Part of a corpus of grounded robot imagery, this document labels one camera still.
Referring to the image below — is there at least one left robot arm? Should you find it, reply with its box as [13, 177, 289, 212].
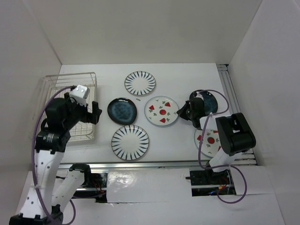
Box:
[9, 85, 102, 225]

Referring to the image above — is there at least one white wire dish rack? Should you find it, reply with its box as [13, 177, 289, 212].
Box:
[35, 72, 102, 146]

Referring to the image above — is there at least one aluminium rail frame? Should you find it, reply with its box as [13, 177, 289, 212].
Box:
[35, 63, 257, 197]

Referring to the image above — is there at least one blue striped plate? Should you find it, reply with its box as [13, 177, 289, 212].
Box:
[124, 71, 156, 96]
[111, 125, 150, 161]

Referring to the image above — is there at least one strawberry pattern plate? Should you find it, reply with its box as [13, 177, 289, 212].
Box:
[143, 96, 179, 127]
[194, 129, 221, 158]

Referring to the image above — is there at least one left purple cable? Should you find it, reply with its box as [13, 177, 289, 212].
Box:
[31, 85, 77, 225]

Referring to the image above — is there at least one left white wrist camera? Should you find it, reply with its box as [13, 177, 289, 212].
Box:
[69, 85, 90, 107]

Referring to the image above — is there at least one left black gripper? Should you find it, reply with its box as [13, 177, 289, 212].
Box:
[63, 92, 102, 129]

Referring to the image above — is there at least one dark blue glazed plate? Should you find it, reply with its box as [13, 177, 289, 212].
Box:
[107, 97, 137, 125]
[189, 90, 218, 116]

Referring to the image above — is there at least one white glossy cover sheet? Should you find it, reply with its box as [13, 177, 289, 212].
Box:
[106, 169, 192, 203]

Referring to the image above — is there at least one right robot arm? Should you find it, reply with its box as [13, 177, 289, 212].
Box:
[177, 92, 256, 184]

